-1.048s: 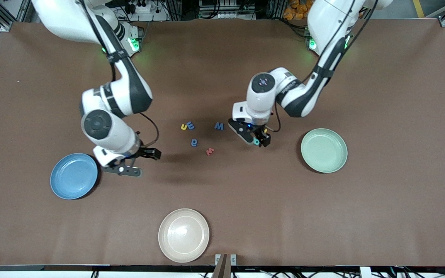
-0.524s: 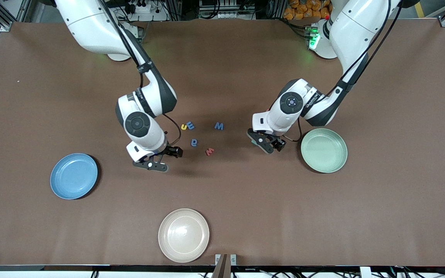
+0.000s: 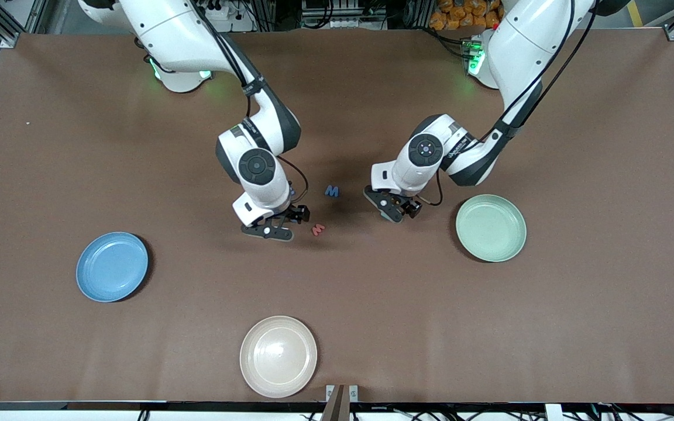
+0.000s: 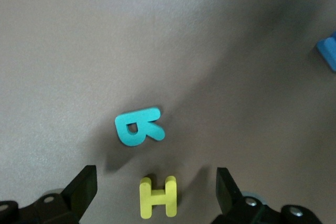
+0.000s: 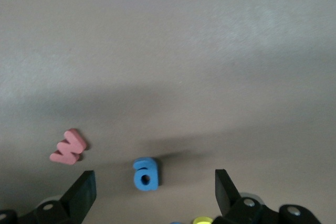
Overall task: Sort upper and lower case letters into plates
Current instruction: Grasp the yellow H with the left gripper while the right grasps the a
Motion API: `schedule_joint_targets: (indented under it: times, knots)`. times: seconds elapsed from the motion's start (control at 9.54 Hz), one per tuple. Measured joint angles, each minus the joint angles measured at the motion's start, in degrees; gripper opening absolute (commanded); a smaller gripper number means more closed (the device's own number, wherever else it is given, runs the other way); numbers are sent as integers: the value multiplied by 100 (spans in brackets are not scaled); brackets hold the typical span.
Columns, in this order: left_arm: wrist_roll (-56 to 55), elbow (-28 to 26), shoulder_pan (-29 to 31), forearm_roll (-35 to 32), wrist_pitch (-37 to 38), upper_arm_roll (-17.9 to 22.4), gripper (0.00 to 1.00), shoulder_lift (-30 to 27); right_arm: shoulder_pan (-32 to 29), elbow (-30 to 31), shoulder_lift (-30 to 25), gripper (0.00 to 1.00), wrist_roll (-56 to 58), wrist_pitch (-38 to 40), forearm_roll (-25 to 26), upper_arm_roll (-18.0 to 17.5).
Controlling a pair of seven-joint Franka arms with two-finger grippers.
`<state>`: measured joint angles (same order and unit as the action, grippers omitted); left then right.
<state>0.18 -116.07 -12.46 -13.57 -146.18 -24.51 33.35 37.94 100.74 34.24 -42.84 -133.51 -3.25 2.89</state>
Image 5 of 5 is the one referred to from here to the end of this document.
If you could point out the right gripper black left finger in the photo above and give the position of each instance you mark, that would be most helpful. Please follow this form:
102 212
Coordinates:
78 197

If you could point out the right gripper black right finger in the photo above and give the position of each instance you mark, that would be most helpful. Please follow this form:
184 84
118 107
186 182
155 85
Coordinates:
227 195

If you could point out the yellow foam letter u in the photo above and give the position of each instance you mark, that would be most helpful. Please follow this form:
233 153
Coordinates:
202 221

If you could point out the pink foam letter w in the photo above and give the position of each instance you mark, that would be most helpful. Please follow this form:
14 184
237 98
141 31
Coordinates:
69 148

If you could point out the blue foam letter E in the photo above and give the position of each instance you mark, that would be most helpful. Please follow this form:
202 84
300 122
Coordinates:
175 223

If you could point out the blue foam letter a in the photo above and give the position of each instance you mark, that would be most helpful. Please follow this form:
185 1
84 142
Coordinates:
152 171

